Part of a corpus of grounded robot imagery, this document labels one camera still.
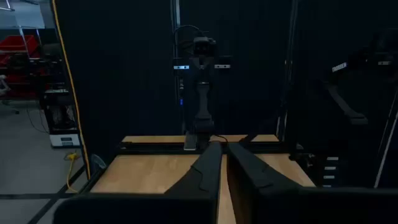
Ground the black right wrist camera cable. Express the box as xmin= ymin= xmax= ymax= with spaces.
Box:
xmin=172 ymin=24 xmax=205 ymax=43

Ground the yellow cable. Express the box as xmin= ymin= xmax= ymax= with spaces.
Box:
xmin=51 ymin=0 xmax=91 ymax=194

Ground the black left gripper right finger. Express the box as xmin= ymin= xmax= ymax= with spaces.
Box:
xmin=228 ymin=141 xmax=302 ymax=224

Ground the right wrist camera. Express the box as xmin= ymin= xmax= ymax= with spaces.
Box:
xmin=192 ymin=36 xmax=218 ymax=57

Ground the red storage rack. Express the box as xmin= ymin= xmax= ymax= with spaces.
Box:
xmin=0 ymin=34 xmax=43 ymax=100

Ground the black partition curtain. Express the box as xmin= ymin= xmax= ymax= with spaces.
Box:
xmin=54 ymin=0 xmax=398 ymax=187

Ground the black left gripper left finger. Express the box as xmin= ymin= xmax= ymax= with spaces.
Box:
xmin=164 ymin=140 xmax=223 ymax=200

